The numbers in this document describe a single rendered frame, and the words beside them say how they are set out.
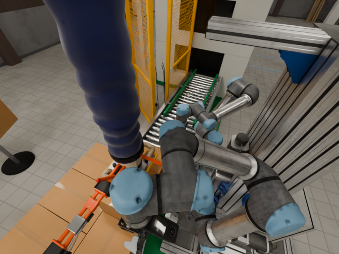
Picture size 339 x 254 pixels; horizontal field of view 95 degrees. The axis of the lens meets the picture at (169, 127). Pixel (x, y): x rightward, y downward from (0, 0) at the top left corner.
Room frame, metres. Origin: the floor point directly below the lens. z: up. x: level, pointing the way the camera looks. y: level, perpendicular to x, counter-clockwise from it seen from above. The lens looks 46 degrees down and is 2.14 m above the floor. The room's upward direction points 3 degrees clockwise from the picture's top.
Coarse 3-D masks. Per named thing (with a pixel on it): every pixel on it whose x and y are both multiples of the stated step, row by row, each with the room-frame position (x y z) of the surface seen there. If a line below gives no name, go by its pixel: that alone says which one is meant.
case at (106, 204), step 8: (144, 152) 0.80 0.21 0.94; (160, 152) 0.81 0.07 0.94; (160, 160) 0.73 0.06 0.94; (152, 168) 0.65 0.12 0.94; (160, 168) 0.65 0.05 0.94; (96, 200) 0.39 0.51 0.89; (104, 200) 0.37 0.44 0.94; (104, 208) 0.38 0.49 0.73; (112, 208) 0.33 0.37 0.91; (120, 216) 0.32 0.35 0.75
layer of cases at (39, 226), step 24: (96, 144) 1.15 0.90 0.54; (72, 168) 0.81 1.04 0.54; (96, 168) 0.82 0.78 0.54; (48, 192) 0.54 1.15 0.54; (72, 192) 0.56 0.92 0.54; (24, 216) 0.33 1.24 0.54; (48, 216) 0.34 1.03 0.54; (72, 216) 0.35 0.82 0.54; (96, 216) 0.36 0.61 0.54; (0, 240) 0.15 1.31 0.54; (24, 240) 0.16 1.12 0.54; (48, 240) 0.17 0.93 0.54; (96, 240) 0.18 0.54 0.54; (120, 240) 0.19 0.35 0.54
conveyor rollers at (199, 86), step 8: (192, 80) 2.88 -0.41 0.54; (200, 80) 2.91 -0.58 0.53; (208, 80) 2.94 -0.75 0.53; (192, 88) 2.60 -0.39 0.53; (200, 88) 2.63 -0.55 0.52; (208, 88) 2.59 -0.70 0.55; (184, 96) 2.29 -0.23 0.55; (192, 96) 2.32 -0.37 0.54; (200, 96) 2.35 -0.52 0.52; (176, 104) 2.05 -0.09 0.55; (160, 120) 1.65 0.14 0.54; (192, 120) 1.68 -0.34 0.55; (152, 128) 1.49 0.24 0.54; (192, 128) 1.56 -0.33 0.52; (152, 144) 1.20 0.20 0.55
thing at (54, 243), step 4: (52, 240) 0.10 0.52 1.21; (56, 240) 0.10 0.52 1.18; (52, 244) 0.08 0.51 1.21; (56, 244) 0.08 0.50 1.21; (60, 244) 0.08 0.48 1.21; (48, 248) 0.07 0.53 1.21; (52, 248) 0.07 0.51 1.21; (56, 248) 0.07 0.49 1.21; (60, 248) 0.07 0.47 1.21; (64, 248) 0.07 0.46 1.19; (44, 252) 0.05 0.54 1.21; (48, 252) 0.05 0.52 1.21; (52, 252) 0.05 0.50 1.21; (56, 252) 0.05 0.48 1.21; (60, 252) 0.06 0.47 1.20
